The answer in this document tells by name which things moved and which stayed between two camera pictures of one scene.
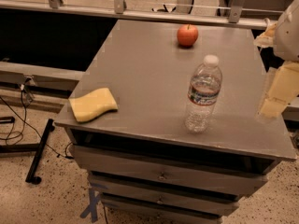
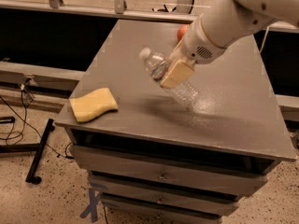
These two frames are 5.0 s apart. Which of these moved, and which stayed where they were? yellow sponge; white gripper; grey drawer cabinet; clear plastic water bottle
Moved: white gripper; clear plastic water bottle
Stayed: grey drawer cabinet; yellow sponge
